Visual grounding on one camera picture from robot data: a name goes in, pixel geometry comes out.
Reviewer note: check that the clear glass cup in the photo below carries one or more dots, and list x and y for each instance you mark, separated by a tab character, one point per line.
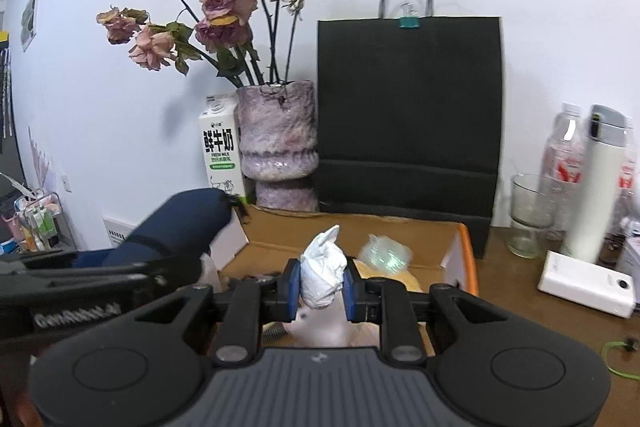
530	217

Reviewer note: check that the iridescent clear plastic bag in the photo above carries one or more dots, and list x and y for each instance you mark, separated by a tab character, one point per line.
385	252

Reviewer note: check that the orange cardboard box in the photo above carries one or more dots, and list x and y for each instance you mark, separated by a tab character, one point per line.
280	237

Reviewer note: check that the purple textured vase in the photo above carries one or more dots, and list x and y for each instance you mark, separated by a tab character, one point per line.
277	142

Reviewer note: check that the white wall outlet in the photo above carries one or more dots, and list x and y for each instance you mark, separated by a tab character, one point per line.
67	183

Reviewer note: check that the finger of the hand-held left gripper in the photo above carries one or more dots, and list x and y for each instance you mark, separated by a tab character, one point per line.
100	279
40	261

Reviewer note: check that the white tin box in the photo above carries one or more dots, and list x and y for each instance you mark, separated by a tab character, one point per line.
631	259

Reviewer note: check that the green black neckband earphones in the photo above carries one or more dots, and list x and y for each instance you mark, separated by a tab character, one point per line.
617	359

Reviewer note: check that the white thermos bottle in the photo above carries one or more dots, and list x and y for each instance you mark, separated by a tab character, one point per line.
597	187

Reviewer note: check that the white power bank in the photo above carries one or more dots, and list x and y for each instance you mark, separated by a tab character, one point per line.
585	284

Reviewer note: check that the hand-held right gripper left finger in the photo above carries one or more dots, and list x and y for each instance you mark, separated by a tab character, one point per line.
294	292

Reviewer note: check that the white tissue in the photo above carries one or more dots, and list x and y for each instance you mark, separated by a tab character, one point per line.
322	269

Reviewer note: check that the white milk carton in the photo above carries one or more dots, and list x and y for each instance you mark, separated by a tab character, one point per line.
220	152

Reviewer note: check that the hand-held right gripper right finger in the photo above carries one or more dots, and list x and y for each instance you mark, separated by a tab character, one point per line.
351	294

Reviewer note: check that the black paper bag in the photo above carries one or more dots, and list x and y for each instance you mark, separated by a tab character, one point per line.
410	117

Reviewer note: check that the teal binder clip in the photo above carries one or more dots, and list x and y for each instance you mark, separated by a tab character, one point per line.
409	21

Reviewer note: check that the pink paper decoration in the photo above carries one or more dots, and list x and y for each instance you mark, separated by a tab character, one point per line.
42	162

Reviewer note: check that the wooden desktop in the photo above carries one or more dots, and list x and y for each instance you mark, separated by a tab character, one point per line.
525	332

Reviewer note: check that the wall photo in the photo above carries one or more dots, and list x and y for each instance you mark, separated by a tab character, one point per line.
29	19

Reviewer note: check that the white yellow plush sheep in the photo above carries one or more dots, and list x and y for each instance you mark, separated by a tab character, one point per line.
395	277

